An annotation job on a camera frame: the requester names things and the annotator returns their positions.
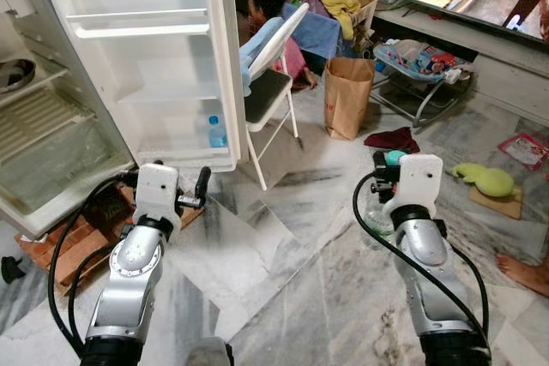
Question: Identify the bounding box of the green cap water bottle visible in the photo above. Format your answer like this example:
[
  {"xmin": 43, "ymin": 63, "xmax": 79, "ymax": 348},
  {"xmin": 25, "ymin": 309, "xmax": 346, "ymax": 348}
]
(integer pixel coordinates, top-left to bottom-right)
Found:
[{"xmin": 360, "ymin": 149, "xmax": 409, "ymax": 243}]

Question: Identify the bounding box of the small black object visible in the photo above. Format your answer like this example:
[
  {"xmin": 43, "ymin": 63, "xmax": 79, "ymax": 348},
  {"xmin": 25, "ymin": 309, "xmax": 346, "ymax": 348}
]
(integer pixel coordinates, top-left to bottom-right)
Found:
[{"xmin": 0, "ymin": 255, "xmax": 27, "ymax": 285}]

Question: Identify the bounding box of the slatted fridge shelf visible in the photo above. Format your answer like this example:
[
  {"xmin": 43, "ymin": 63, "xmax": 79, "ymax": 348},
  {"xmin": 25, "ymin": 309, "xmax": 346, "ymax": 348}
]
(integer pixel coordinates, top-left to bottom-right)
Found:
[{"xmin": 0, "ymin": 83, "xmax": 94, "ymax": 168}]

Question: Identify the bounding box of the dark red cloth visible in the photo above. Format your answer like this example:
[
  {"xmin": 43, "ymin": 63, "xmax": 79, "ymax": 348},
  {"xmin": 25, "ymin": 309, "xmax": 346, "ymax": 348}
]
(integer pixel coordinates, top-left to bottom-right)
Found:
[{"xmin": 364, "ymin": 127, "xmax": 422, "ymax": 155}]

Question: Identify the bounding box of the colourful baby bouncer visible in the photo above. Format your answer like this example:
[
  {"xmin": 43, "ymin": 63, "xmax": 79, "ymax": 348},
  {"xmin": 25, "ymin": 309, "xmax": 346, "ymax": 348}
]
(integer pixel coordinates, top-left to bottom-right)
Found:
[{"xmin": 371, "ymin": 38, "xmax": 474, "ymax": 133}]

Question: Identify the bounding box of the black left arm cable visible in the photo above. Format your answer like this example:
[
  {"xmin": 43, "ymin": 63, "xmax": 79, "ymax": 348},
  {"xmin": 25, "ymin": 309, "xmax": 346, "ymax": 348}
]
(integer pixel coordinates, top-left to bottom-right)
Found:
[{"xmin": 47, "ymin": 173, "xmax": 138, "ymax": 350}]

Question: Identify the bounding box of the metal bowl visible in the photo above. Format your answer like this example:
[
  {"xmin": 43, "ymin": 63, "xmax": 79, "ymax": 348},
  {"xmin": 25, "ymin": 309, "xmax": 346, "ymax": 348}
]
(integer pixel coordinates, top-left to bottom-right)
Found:
[{"xmin": 0, "ymin": 57, "xmax": 38, "ymax": 94}]

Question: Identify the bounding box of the clear fridge crisper drawer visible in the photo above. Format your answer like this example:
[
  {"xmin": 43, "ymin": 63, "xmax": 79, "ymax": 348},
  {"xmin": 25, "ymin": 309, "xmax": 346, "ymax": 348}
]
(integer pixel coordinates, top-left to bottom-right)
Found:
[{"xmin": 0, "ymin": 113, "xmax": 136, "ymax": 217}]

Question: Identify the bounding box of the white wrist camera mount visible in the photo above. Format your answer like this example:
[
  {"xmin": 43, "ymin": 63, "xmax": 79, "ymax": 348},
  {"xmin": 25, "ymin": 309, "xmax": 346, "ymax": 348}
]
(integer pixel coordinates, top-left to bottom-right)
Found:
[
  {"xmin": 133, "ymin": 162, "xmax": 181, "ymax": 228},
  {"xmin": 390, "ymin": 153, "xmax": 444, "ymax": 213}
]

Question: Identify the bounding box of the brown paper bag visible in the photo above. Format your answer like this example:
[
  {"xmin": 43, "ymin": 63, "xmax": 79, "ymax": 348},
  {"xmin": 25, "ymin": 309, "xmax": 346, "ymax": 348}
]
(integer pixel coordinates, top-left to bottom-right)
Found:
[{"xmin": 323, "ymin": 57, "xmax": 377, "ymax": 141}]

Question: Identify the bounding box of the light blue cloth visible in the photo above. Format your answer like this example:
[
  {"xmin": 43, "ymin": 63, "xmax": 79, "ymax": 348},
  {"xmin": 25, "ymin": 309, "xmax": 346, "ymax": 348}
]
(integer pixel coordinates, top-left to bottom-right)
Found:
[{"xmin": 238, "ymin": 13, "xmax": 288, "ymax": 97}]

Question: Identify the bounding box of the green plush toy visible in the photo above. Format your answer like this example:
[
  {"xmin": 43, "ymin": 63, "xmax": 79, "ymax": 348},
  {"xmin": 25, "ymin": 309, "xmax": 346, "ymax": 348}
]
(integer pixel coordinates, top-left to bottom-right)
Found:
[{"xmin": 451, "ymin": 162, "xmax": 516, "ymax": 198}]

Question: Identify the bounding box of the white folding chair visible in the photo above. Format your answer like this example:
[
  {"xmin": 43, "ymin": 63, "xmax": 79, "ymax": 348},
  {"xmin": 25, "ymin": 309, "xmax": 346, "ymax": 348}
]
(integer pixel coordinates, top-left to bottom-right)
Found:
[{"xmin": 243, "ymin": 2, "xmax": 311, "ymax": 192}]

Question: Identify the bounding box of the wooden board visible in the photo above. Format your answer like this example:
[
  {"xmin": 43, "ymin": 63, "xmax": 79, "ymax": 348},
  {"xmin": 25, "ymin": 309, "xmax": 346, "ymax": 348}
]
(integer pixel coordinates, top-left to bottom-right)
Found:
[{"xmin": 167, "ymin": 199, "xmax": 208, "ymax": 231}]

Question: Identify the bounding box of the white television bench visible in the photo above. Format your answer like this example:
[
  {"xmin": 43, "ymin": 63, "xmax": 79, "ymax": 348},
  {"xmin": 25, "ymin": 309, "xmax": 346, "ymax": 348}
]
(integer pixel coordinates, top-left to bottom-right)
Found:
[{"xmin": 373, "ymin": 2, "xmax": 549, "ymax": 127}]

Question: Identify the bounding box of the fridge door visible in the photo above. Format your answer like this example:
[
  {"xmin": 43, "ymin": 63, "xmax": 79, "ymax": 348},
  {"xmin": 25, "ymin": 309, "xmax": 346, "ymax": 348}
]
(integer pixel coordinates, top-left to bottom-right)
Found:
[{"xmin": 28, "ymin": 0, "xmax": 251, "ymax": 175}]

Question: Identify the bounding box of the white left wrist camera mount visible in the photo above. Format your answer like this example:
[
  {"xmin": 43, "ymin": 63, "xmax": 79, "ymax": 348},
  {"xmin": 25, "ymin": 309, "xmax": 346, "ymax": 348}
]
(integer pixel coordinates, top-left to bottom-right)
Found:
[{"xmin": 133, "ymin": 162, "xmax": 181, "ymax": 228}]

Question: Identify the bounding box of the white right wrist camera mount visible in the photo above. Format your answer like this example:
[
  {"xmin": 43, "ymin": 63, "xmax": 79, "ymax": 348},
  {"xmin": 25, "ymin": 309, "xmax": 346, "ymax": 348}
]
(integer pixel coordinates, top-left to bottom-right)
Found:
[{"xmin": 390, "ymin": 153, "xmax": 444, "ymax": 213}]

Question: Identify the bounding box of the grey left robot leg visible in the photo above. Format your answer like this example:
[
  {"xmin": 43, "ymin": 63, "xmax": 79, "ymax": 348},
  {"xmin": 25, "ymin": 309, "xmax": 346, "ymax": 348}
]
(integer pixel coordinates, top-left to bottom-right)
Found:
[{"xmin": 184, "ymin": 338, "xmax": 234, "ymax": 366}]

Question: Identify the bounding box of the person bare leg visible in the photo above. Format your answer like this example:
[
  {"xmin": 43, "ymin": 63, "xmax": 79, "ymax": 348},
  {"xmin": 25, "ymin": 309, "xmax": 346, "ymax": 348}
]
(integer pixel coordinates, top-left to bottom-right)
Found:
[{"xmin": 495, "ymin": 252, "xmax": 549, "ymax": 297}]

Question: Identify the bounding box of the blue towel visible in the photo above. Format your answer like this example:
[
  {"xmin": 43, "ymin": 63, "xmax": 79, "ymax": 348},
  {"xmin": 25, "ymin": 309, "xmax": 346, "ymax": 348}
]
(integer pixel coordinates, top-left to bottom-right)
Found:
[{"xmin": 283, "ymin": 4, "xmax": 344, "ymax": 60}]

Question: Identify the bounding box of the red printed packet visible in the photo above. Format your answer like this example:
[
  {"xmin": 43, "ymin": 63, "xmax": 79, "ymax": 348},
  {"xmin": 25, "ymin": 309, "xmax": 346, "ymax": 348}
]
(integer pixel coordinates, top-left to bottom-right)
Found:
[{"xmin": 497, "ymin": 132, "xmax": 549, "ymax": 171}]

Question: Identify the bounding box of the blue cap water bottle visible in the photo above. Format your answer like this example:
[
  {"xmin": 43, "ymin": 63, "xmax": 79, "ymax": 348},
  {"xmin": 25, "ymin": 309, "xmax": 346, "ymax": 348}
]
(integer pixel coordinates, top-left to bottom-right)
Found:
[{"xmin": 208, "ymin": 115, "xmax": 229, "ymax": 149}]

